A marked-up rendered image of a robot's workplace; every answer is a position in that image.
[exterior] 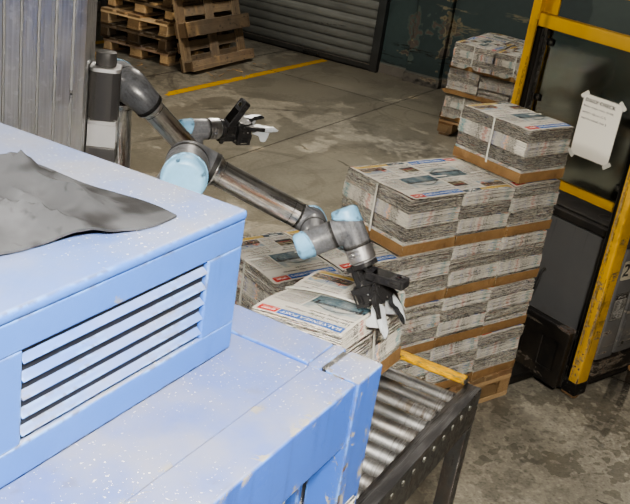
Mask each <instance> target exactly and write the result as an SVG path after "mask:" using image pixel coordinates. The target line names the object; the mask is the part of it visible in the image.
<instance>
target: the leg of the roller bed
mask: <svg viewBox="0 0 630 504"><path fill-rule="evenodd" d="M471 428H472V425H471V426H470V427H469V428H468V429H467V431H466V432H465V433H464V434H463V435H462V436H461V438H460V439H459V440H458V441H457V442H456V443H455V445H454V446H453V447H452V448H451V449H450V450H449V452H448V453H447V454H446V455H445V456H444V459H443V464H442V468H441V472H440V476H439V480H438V485H437V489H436V493H435V497H434V502H433V504H453V501H454V497H455V493H456V489H457V485H458V481H459V477H460V473H461V469H462V465H463V461H464V457H465V453H466V449H467V445H468V440H469V436H470V432H471Z"/></svg>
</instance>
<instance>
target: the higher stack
mask: <svg viewBox="0 0 630 504"><path fill-rule="evenodd" d="M538 114H539V115H538ZM541 114H542V113H535V112H534V111H531V110H529V109H526V108H524V107H521V106H518V105H515V104H512V103H508V102H498V103H481V104H470V105H464V109H463V112H462V117H460V122H459V125H458V127H459V128H458V135H457V138H456V139H457V140H456V146H457V147H460V148H462V149H464V150H466V151H469V152H471V153H473V154H476V155H478V156H481V157H483V158H485V162H487V160H490V161H492V162H494V163H497V164H499V165H501V166H504V167H506V168H508V169H511V170H513V171H515V172H517V173H520V175H521V174H524V173H531V172H539V171H547V170H554V169H561V168H564V166H566V163H567V162H566V161H567V157H568V156H567V155H568V153H569V152H568V148H569V143H570V141H571V139H572V135H573V134H572V133H573V132H574V131H572V130H574V127H573V126H571V125H569V124H566V123H564V122H562V121H559V120H556V119H553V118H550V117H547V116H542V115H541ZM453 158H454V159H457V160H459V161H462V162H464V163H466V164H468V165H470V166H473V167H475V168H477V169H478V170H479V171H481V170H483V171H484V173H486V174H489V175H492V176H494V177H496V178H498V179H500V180H502V181H504V182H506V183H508V184H510V185H512V186H513V187H515V189H514V190H515V192H514V195H513V198H512V199H511V204H510V208H509V212H508V213H509V216H508V218H507V219H508V220H507V221H506V223H507V224H506V227H512V226H518V225H523V224H529V223H535V222H540V221H546V220H551V217H552V214H553V210H555V209H554V205H556V204H557V202H556V201H557V198H558V195H559V192H558V191H559V189H560V188H559V186H561V185H559V184H560V183H561V182H560V181H561V180H559V179H557V178H556V179H549V180H542V181H535V182H529V183H522V184H517V183H515V182H513V181H510V180H508V179H506V178H504V177H501V176H499V175H497V174H495V173H492V172H490V171H488V170H486V169H483V168H481V167H479V166H477V165H474V164H472V163H470V162H468V161H465V160H463V159H461V158H459V157H453ZM546 233H547V230H545V229H544V230H539V231H533V232H528V233H523V234H518V235H513V236H507V237H505V236H504V237H503V238H502V241H501V243H500V245H501V246H500V250H499V251H497V252H498V256H497V260H496V262H498V264H497V270H496V273H495V275H494V277H496V279H497V278H498V277H502V276H507V275H511V274H515V273H519V272H524V271H528V270H533V269H538V267H539V266H540V262H541V260H542V254H541V253H542V248H543V246H544V244H543V243H544V242H545V241H544V239H545V237H546ZM534 281H535V279H534V278H530V279H525V280H521V281H517V282H513V283H509V284H504V285H500V286H496V287H489V288H490V289H491V294H490V296H489V300H488V304H487V308H486V316H485V318H484V320H483V322H484V323H483V327H484V326H486V325H490V324H493V323H497V322H501V321H505V320H509V319H513V318H516V317H520V316H523V315H526V313H527V310H528V306H529V301H531V298H532V294H533V291H534V289H533V287H534V286H533V285H534V284H535V283H534ZM524 326H525V325H523V324H519V325H515V326H512V327H508V328H504V329H501V330H497V331H494V332H490V333H486V334H483V335H480V336H478V337H479V338H478V342H477V343H478V344H477V348H478V349H477V352H476V357H475V360H474V364H473V366H472V369H471V370H472V372H473V373H474V372H477V371H480V370H483V369H486V368H489V367H492V366H495V365H499V364H502V363H505V362H509V361H512V360H514V358H516V353H517V349H518V343H519V339H520V336H521V335H522V333H523V330H524ZM511 372H512V368H509V369H506V370H503V371H500V372H497V373H494V374H491V375H488V376H484V377H481V378H478V379H475V380H472V381H468V382H467V383H469V384H472V385H474V386H477V387H479V388H481V389H482V390H481V394H480V398H479V402H478V404H479V403H482V402H485V401H488V400H491V399H494V398H497V397H500V396H503V395H506V393H507V388H508V384H509V381H510V377H511V374H512V373H511ZM473 373H472V375H473Z"/></svg>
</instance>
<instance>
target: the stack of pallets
mask: <svg viewBox="0 0 630 504"><path fill-rule="evenodd" d="M124 1H128V2H125V3H123V0H108V4H107V6H104V7H101V20H100V21H101V25H100V26H101V32H100V36H103V40H104V47H103V49H108V50H113V51H117V50H123V49H128V48H130V54H129V57H133V58H137V59H140V60H141V59H146V58H150V57H155V56H160V62H159V65H163V66H167V67H168V66H172V65H177V64H180V59H179V58H178V59H175V56H176V53H178V48H177V43H179V41H178V39H176V35H175V29H174V24H176V22H175V19H173V15H172V13H173V12H174V10H173V4H171V2H170V0H124ZM199 4H203V1H194V2H185V3H183V7H185V6H192V5H199ZM229 14H232V12H231V10H229V11H222V12H215V13H214V17H221V16H227V15H229ZM117 15H119V17H117ZM202 19H205V14H202V15H195V16H189V17H185V21H186V22H189V21H196V20H202ZM116 30H119V31H116ZM207 37H208V35H201V36H195V37H190V38H188V40H189V41H191V40H196V39H201V38H207ZM119 44H121V45H119ZM230 44H231V43H228V44H223V45H219V50H220V49H224V48H229V47H230ZM204 49H205V48H204ZM204 49H199V50H195V51H190V52H191V56H192V55H196V54H201V53H204Z"/></svg>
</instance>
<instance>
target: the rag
mask: <svg viewBox="0 0 630 504"><path fill-rule="evenodd" d="M176 217H177V215H176V214H174V213H172V212H170V211H168V210H166V209H164V208H162V207H160V206H157V205H155V204H152V203H150V202H147V201H144V200H141V199H138V198H134V197H131V196H127V195H124V194H120V193H117V192H113V191H110V190H106V189H102V188H99V187H95V186H92V185H89V184H86V183H83V182H81V181H78V180H76V179H73V178H71V177H69V176H66V175H64V174H62V173H60V172H57V171H55V170H53V169H50V168H48V167H45V166H42V165H40V164H37V163H36V162H35V161H34V160H33V159H32V158H31V157H29V156H27V155H26V154H25V153H24V152H23V151H22V150H20V151H19V152H18V153H16V152H8V153H5V154H0V255H2V254H11V253H16V252H20V251H24V250H28V249H31V248H34V247H37V246H40V245H43V244H46V243H49V242H52V241H54V240H57V239H59V238H62V237H64V236H67V235H70V234H72V233H75V232H84V231H88V230H100V231H106V232H120V231H134V230H143V229H148V228H152V227H156V226H159V225H161V224H164V223H166V222H168V221H170V220H172V219H174V218H176Z"/></svg>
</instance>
